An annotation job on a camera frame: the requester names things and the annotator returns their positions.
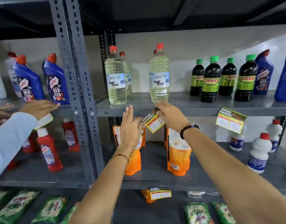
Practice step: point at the dark bottle green cap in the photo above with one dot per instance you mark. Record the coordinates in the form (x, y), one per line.
(211, 81)
(245, 81)
(227, 79)
(196, 79)

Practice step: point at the grey metal shelving rack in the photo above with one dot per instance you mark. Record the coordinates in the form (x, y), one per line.
(61, 44)
(194, 103)

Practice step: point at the person's right thumb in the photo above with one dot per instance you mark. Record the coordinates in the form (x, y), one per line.
(162, 117)

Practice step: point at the person's left hand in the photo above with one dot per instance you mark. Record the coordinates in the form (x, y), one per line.
(130, 130)

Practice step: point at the person's left forearm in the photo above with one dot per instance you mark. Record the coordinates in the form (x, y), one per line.
(103, 188)

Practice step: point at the pale bottle red cap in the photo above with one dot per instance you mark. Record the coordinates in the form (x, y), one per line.
(11, 67)

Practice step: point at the red cleaner bottle white cap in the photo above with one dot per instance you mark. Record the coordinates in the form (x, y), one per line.
(12, 164)
(30, 144)
(49, 151)
(71, 135)

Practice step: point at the white bottle top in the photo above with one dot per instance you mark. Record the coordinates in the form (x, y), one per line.
(195, 194)

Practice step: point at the person's right forearm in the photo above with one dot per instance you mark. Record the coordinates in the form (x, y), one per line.
(227, 174)

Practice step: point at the clear bleach bottle red cap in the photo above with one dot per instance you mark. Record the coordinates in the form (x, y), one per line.
(128, 74)
(115, 76)
(159, 74)

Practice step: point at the person's left thumb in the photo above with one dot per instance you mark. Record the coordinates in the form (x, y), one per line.
(140, 125)

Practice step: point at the blue toilet cleaner bottle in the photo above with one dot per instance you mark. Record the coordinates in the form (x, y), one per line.
(285, 83)
(28, 81)
(56, 83)
(264, 76)

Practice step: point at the green detergent packet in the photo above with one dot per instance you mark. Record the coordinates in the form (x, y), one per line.
(69, 213)
(0, 197)
(224, 213)
(199, 214)
(50, 208)
(15, 206)

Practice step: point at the white yellow price tag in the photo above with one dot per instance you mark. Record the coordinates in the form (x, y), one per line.
(44, 120)

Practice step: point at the yellow green price tag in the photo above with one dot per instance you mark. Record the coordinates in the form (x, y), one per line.
(160, 194)
(230, 120)
(154, 123)

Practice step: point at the person's right hand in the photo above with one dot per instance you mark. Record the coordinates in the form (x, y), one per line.
(173, 117)

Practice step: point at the orange white refill pouch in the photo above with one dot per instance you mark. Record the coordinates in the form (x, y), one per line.
(134, 160)
(165, 137)
(179, 153)
(146, 197)
(143, 137)

